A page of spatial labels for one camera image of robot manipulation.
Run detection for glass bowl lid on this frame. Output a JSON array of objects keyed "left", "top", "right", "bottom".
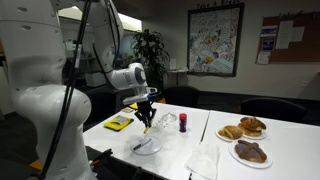
[{"left": 162, "top": 113, "right": 177, "bottom": 122}]

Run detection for white round plate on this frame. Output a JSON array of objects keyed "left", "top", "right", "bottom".
[{"left": 130, "top": 135, "right": 163, "bottom": 156}]

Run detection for plate with brown bread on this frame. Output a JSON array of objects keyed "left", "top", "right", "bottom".
[{"left": 238, "top": 117, "right": 266, "bottom": 139}]

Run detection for potted plant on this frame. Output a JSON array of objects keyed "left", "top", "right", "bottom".
[{"left": 131, "top": 29, "right": 170, "bottom": 91}]

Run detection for black chair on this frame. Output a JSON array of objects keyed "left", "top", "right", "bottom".
[
  {"left": 240, "top": 97, "right": 307, "bottom": 123},
  {"left": 164, "top": 86, "right": 200, "bottom": 108}
]

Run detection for red lid spice jar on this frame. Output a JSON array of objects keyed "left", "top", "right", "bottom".
[{"left": 179, "top": 113, "right": 187, "bottom": 133}]

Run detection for plate with yellow buns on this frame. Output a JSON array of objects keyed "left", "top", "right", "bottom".
[{"left": 216, "top": 125, "right": 243, "bottom": 141}]

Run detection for black chair far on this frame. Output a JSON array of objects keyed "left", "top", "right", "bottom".
[{"left": 164, "top": 86, "right": 200, "bottom": 108}]

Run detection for glass bowl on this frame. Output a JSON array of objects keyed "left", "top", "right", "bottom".
[{"left": 150, "top": 118, "right": 164, "bottom": 133}]

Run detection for plate with chocolate bread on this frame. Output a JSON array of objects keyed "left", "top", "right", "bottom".
[{"left": 228, "top": 140, "right": 272, "bottom": 169}]

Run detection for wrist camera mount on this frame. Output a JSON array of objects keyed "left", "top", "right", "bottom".
[{"left": 123, "top": 87, "right": 158, "bottom": 105}]

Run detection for Crayola marker box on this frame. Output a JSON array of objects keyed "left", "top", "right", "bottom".
[{"left": 103, "top": 116, "right": 133, "bottom": 132}]

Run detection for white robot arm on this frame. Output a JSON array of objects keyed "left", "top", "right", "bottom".
[{"left": 0, "top": 0, "right": 156, "bottom": 180}]

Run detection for grey knife on plate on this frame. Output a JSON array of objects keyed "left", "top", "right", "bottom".
[{"left": 133, "top": 138, "right": 152, "bottom": 151}]

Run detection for cork notice board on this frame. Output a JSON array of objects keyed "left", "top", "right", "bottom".
[{"left": 256, "top": 11, "right": 320, "bottom": 65}]

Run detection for white paper napkin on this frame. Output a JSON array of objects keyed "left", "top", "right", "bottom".
[{"left": 186, "top": 142, "right": 220, "bottom": 180}]

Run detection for framed wall map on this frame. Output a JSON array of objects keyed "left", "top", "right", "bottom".
[{"left": 187, "top": 3, "right": 245, "bottom": 77}]

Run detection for black chair right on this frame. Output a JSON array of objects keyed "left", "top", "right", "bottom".
[{"left": 240, "top": 97, "right": 307, "bottom": 123}]

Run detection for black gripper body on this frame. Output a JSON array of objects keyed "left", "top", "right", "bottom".
[{"left": 135, "top": 101, "right": 156, "bottom": 121}]

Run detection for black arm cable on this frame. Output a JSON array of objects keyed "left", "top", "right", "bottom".
[{"left": 37, "top": 0, "right": 93, "bottom": 180}]

